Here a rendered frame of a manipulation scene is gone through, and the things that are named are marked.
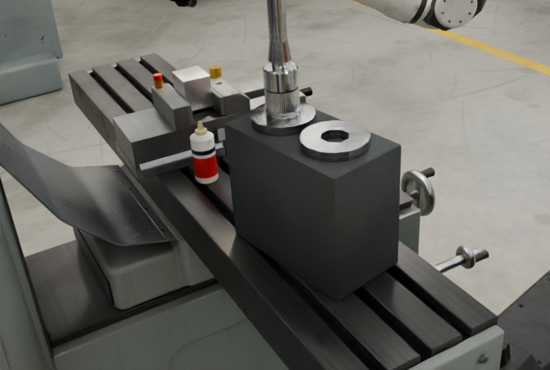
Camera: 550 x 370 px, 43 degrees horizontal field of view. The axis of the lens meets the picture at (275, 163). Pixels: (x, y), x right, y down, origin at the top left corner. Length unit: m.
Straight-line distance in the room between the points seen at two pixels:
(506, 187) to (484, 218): 0.26
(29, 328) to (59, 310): 0.15
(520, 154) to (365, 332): 2.42
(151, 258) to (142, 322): 0.12
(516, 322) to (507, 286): 1.04
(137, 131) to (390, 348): 0.62
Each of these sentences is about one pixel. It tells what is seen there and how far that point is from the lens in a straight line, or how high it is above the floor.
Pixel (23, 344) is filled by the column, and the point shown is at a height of 0.78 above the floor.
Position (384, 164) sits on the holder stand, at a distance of 0.87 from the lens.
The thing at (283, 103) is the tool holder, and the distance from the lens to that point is 0.91.
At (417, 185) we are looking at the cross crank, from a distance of 1.69.
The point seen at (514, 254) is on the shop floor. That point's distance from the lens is 2.60.
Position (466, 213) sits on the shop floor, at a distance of 2.78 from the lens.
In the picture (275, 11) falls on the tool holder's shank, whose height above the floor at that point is 1.26.
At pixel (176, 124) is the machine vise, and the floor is 1.00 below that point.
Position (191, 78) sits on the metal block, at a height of 1.06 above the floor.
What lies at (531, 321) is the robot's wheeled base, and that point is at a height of 0.59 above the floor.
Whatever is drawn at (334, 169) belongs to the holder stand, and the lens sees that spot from 0.82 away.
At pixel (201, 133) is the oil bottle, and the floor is 1.01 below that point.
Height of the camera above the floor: 1.52
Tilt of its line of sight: 29 degrees down
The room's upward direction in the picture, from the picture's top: 4 degrees counter-clockwise
